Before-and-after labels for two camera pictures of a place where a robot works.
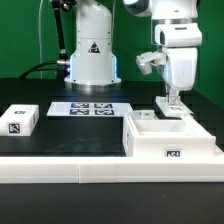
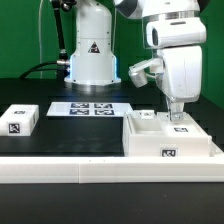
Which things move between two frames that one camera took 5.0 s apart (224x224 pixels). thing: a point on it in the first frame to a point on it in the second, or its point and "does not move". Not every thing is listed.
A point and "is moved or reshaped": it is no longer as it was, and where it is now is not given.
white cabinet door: (172, 110) is moved or reshaped
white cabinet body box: (166, 136) does not move
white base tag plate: (88, 109) does not move
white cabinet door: (143, 114) does not move
